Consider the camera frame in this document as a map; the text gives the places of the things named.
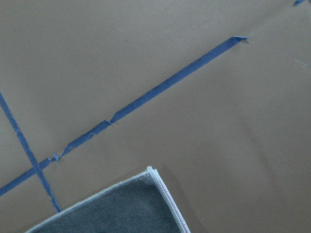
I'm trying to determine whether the pink and grey towel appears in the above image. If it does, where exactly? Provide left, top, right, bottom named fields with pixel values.
left=28, top=166, right=190, bottom=233

